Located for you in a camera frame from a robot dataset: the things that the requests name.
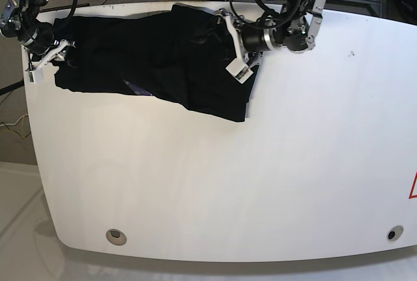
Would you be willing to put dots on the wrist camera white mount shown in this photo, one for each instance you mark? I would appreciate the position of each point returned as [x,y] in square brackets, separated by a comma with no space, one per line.
[56,53]
[241,66]

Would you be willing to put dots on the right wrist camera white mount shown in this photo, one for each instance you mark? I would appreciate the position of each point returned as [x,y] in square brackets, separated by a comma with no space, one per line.
[56,53]

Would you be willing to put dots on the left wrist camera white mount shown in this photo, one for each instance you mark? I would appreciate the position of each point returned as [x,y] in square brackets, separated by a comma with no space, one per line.
[241,66]

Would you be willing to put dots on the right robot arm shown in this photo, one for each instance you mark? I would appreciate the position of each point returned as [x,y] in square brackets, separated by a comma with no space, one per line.
[19,20]

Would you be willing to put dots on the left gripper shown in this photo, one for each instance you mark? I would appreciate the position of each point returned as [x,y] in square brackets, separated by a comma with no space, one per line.
[256,40]

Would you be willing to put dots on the red triangle sticker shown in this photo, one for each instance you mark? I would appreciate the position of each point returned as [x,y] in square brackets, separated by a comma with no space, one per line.
[413,191]

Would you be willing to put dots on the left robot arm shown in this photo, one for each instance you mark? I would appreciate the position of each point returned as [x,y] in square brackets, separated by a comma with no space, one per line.
[295,26]

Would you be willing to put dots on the black T-shirt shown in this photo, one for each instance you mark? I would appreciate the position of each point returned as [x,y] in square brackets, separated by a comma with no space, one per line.
[180,56]

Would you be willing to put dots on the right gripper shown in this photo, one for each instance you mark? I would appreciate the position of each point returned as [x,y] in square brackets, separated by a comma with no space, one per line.
[39,40]

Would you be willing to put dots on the table grommet hole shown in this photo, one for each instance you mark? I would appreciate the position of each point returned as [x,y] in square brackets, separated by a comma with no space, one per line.
[395,233]
[116,237]

